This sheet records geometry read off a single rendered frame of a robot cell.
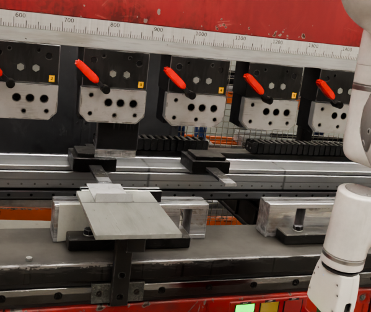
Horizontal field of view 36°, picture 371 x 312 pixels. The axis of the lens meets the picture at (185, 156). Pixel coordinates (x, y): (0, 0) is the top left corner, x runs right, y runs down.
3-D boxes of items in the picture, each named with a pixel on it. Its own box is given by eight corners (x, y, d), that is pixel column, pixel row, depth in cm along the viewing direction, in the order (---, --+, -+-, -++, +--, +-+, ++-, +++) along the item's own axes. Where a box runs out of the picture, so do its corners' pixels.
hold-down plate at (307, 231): (283, 245, 151) (285, 234, 150) (274, 236, 156) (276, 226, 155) (378, 242, 161) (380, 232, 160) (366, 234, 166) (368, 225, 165)
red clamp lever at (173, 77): (170, 65, 127) (197, 95, 131) (165, 63, 131) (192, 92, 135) (164, 72, 127) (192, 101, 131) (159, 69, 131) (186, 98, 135)
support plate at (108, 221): (95, 239, 112) (95, 235, 112) (76, 194, 136) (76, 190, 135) (181, 238, 118) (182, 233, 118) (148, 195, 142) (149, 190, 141)
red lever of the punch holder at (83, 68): (80, 58, 120) (112, 90, 124) (77, 56, 124) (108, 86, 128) (74, 64, 120) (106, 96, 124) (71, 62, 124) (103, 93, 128)
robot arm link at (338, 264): (313, 240, 114) (310, 253, 115) (339, 263, 107) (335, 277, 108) (348, 238, 117) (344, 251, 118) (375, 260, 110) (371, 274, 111)
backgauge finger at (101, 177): (80, 189, 141) (82, 170, 140) (67, 160, 165) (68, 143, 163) (127, 190, 145) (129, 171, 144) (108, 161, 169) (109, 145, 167)
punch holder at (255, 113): (240, 129, 142) (250, 62, 137) (227, 121, 149) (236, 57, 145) (293, 131, 147) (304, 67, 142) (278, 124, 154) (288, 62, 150)
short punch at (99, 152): (95, 158, 135) (98, 119, 133) (93, 155, 137) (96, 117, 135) (135, 159, 139) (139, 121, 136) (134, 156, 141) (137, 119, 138)
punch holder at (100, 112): (78, 121, 128) (84, 47, 124) (74, 113, 136) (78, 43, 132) (143, 124, 133) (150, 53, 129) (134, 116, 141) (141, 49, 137)
